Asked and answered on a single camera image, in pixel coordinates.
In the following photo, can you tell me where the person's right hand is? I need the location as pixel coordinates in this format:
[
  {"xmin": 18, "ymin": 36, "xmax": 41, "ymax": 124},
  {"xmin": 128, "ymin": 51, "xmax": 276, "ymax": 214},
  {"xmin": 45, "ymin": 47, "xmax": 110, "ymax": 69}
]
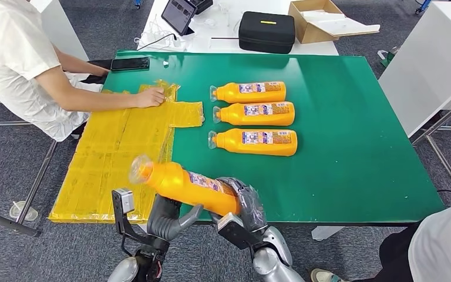
[{"xmin": 135, "ymin": 86, "xmax": 166, "ymax": 109}]

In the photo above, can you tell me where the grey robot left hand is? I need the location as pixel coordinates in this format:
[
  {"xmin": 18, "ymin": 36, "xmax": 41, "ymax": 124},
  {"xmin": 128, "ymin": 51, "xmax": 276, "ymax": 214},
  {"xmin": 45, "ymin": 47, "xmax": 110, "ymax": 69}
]
[{"xmin": 146, "ymin": 194, "xmax": 205, "ymax": 242}]

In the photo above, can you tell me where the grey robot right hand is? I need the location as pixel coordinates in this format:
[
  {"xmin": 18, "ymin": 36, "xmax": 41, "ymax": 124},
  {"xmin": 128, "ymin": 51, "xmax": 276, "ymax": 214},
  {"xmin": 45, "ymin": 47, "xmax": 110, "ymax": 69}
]
[{"xmin": 216, "ymin": 177, "xmax": 269, "ymax": 235}]

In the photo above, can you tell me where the orange detergent bottle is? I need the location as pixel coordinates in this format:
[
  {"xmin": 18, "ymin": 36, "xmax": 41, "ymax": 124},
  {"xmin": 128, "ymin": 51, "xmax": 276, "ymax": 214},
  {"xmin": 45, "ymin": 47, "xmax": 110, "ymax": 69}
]
[
  {"xmin": 129, "ymin": 154, "xmax": 242, "ymax": 217},
  {"xmin": 208, "ymin": 128, "xmax": 299, "ymax": 157},
  {"xmin": 209, "ymin": 80, "xmax": 287, "ymax": 105},
  {"xmin": 213, "ymin": 102, "xmax": 296, "ymax": 127}
]

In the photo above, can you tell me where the black smartphone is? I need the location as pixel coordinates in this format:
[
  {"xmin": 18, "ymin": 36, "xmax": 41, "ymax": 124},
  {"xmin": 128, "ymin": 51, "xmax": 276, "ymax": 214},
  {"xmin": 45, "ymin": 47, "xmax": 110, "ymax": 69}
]
[{"xmin": 110, "ymin": 56, "xmax": 151, "ymax": 72}]

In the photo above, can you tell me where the white cabinet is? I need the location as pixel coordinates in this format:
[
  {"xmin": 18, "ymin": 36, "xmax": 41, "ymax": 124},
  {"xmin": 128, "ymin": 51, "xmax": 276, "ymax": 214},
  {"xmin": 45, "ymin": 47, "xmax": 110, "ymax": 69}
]
[{"xmin": 29, "ymin": 0, "xmax": 90, "ymax": 62}]

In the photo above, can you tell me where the white table foot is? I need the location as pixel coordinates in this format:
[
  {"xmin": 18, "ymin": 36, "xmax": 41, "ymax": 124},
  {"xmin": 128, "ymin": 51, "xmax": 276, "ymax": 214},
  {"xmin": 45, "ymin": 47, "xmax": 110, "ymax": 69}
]
[{"xmin": 311, "ymin": 226, "xmax": 346, "ymax": 241}]

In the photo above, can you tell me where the dark tablet on stand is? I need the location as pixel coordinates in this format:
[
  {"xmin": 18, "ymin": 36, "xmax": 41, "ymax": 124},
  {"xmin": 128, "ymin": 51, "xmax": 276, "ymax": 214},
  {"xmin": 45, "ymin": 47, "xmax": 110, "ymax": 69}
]
[{"xmin": 160, "ymin": 0, "xmax": 198, "ymax": 36}]

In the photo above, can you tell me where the person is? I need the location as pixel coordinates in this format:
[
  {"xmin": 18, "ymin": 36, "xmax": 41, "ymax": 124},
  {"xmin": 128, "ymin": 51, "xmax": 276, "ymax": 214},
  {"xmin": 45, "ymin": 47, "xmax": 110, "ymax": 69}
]
[
  {"xmin": 310, "ymin": 198, "xmax": 451, "ymax": 282},
  {"xmin": 0, "ymin": 0, "xmax": 167, "ymax": 143}
]

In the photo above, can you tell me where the black box device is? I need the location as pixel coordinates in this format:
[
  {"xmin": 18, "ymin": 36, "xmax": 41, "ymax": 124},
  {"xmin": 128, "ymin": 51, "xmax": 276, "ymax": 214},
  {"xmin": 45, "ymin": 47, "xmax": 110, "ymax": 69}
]
[{"xmin": 188, "ymin": 0, "xmax": 214, "ymax": 15}]

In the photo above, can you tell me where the chrome table leg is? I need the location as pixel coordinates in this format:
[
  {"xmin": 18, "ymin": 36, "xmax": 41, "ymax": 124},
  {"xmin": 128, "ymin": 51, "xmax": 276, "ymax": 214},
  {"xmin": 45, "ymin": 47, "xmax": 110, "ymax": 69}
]
[{"xmin": 15, "ymin": 139, "xmax": 59, "ymax": 224}]

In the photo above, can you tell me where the black carrying case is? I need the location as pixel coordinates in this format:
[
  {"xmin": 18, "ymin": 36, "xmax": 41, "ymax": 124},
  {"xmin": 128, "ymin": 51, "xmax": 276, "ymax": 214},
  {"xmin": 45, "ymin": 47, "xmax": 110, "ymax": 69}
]
[{"xmin": 238, "ymin": 11, "xmax": 297, "ymax": 55}]

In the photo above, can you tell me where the clear plastic cup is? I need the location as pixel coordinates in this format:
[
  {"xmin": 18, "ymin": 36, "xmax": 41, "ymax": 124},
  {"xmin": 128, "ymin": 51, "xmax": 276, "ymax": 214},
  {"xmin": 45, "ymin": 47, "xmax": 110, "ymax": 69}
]
[{"xmin": 9, "ymin": 200, "xmax": 39, "ymax": 222}]

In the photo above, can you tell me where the dark metal floor bar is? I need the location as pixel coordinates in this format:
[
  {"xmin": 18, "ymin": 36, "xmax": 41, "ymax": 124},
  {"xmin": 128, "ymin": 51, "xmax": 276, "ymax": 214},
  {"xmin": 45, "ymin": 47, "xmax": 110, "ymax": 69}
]
[{"xmin": 0, "ymin": 205, "xmax": 42, "ymax": 238}]

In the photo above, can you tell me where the brown cardboard box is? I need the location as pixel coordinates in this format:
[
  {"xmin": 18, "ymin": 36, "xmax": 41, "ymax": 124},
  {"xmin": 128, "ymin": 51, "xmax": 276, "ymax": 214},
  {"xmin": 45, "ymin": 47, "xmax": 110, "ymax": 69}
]
[{"xmin": 287, "ymin": 0, "xmax": 381, "ymax": 45}]

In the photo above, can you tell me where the green white floor object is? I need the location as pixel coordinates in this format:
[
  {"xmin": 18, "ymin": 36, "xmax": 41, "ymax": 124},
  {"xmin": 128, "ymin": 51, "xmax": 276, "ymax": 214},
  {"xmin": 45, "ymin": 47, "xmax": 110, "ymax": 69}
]
[{"xmin": 377, "ymin": 46, "xmax": 400, "ymax": 69}]

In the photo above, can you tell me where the white paper sheet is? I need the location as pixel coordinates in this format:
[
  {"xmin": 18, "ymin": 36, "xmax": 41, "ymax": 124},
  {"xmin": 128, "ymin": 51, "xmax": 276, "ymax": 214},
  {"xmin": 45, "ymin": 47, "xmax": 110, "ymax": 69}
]
[{"xmin": 301, "ymin": 9, "xmax": 381, "ymax": 38}]

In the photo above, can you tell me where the white side table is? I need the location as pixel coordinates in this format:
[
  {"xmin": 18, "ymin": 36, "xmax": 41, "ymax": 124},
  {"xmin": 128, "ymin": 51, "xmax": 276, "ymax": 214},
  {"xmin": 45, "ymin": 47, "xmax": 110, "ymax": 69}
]
[{"xmin": 378, "ymin": 0, "xmax": 451, "ymax": 137}]

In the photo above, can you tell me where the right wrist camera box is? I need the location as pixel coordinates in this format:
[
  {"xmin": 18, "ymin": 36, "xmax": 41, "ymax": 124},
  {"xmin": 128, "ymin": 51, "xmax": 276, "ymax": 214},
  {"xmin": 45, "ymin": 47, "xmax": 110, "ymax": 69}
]
[{"xmin": 216, "ymin": 213, "xmax": 264, "ymax": 251}]

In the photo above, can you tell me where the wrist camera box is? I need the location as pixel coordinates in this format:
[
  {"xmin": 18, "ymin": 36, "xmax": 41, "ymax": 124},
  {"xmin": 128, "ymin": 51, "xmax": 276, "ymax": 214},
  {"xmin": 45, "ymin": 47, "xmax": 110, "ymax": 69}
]
[
  {"xmin": 216, "ymin": 213, "xmax": 264, "ymax": 251},
  {"xmin": 111, "ymin": 188, "xmax": 136, "ymax": 235}
]

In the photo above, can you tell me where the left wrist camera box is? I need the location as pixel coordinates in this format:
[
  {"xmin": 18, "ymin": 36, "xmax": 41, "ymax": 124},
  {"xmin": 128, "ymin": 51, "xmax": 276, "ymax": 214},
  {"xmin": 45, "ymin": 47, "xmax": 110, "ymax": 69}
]
[{"xmin": 111, "ymin": 188, "xmax": 136, "ymax": 235}]

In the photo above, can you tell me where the white cable bundle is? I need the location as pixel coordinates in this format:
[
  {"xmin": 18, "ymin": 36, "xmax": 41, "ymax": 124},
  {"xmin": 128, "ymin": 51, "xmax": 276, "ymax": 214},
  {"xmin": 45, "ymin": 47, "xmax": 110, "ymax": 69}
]
[{"xmin": 133, "ymin": 15, "xmax": 189, "ymax": 52}]

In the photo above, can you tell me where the chrome table frame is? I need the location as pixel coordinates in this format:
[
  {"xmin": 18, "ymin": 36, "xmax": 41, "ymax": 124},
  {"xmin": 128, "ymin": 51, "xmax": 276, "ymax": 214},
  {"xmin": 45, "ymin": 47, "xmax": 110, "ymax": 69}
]
[{"xmin": 409, "ymin": 90, "xmax": 451, "ymax": 201}]

